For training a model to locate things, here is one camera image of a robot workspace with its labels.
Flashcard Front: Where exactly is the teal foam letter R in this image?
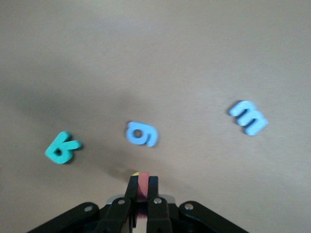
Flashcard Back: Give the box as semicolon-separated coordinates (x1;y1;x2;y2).
44;131;83;165

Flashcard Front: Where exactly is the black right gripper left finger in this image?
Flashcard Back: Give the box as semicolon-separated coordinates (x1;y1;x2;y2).
26;175;139;233

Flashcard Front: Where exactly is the red foam letter w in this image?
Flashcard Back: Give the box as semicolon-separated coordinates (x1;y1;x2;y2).
137;171;149;203

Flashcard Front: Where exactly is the blue foam letter m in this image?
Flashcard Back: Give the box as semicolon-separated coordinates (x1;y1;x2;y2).
228;100;269;136

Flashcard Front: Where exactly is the brown table cover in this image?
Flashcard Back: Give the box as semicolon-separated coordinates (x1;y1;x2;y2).
0;0;311;233

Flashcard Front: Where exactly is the blue foam letter g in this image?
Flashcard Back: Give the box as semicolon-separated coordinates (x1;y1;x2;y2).
125;121;158;148

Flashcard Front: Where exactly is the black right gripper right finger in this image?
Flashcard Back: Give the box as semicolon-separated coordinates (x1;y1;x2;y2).
145;175;248;233

